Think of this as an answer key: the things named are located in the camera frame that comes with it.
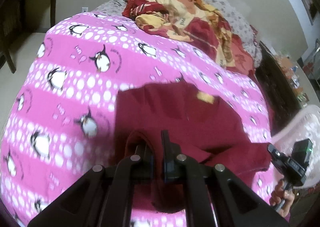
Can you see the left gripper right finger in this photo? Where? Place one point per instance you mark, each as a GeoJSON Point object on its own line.
{"type": "Point", "coordinates": [214, 196]}

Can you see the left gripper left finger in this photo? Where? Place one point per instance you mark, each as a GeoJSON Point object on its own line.
{"type": "Point", "coordinates": [101, 197]}

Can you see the maroon shirt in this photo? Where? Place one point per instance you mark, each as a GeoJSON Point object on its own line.
{"type": "Point", "coordinates": [209, 132]}

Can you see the right hand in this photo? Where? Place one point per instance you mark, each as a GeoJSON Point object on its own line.
{"type": "Point", "coordinates": [279, 194]}

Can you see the pink embroidered cushion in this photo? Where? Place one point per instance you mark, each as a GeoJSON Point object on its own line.
{"type": "Point", "coordinates": [304, 125]}

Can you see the dark carved wooden headboard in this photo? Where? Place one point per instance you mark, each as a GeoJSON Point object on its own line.
{"type": "Point", "coordinates": [279, 95]}

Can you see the pink penguin blanket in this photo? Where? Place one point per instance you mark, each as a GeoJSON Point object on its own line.
{"type": "Point", "coordinates": [62, 121]}

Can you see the red yellow patterned quilt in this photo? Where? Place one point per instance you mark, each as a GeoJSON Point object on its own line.
{"type": "Point", "coordinates": [195, 22]}

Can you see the dark wooden side table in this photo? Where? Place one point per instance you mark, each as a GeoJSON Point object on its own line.
{"type": "Point", "coordinates": [15, 21]}

